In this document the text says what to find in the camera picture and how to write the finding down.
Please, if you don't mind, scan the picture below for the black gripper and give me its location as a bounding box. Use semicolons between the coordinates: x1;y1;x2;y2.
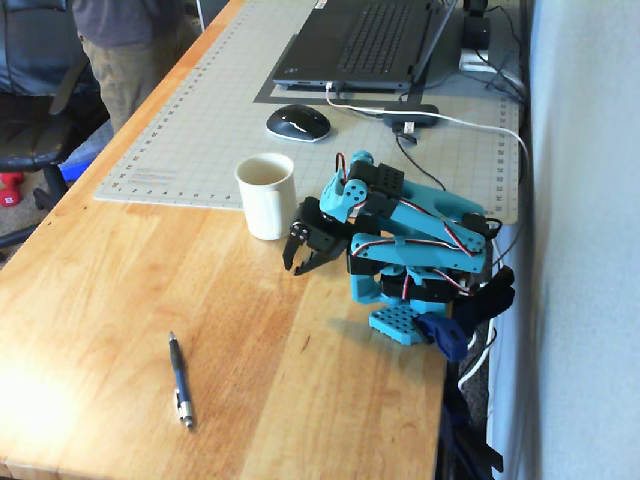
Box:
281;196;351;277

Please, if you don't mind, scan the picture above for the blue mechanical pen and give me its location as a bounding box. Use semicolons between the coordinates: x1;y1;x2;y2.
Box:
168;330;196;429

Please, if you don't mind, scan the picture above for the cream ceramic mug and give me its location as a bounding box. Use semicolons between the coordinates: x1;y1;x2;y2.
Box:
234;152;298;242

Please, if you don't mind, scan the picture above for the black computer mouse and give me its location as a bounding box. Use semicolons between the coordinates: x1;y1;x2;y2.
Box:
264;103;334;145

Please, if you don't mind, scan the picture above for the grey gridded cutting mat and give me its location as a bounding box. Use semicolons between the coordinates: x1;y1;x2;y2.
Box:
93;0;522;227

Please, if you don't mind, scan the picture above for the blue clamp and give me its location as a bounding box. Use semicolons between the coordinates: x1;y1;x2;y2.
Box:
416;311;470;365

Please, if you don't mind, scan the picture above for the black usb hub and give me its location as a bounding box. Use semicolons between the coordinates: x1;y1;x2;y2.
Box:
381;103;441;129

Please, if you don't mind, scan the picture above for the dark grey laptop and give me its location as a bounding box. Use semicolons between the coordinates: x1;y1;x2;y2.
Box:
271;0;459;94

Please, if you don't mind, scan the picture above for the blue storage bin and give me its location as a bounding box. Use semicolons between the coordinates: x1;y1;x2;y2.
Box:
59;119;115;184

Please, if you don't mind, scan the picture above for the person in khaki trousers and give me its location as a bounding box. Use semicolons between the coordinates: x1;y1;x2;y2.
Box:
72;0;202;135

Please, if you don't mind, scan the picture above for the black device stand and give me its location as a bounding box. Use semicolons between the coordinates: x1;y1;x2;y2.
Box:
458;0;497;72

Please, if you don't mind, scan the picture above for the black office chair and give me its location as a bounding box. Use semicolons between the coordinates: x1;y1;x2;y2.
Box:
0;0;110;252

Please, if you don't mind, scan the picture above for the red dumbbell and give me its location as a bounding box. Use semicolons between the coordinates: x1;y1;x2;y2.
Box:
0;171;25;208

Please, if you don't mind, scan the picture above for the thin black cable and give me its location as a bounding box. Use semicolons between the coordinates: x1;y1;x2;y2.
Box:
394;121;449;194

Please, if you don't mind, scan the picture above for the white usb cable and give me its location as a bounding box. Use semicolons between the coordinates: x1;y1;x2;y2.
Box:
324;81;532;397

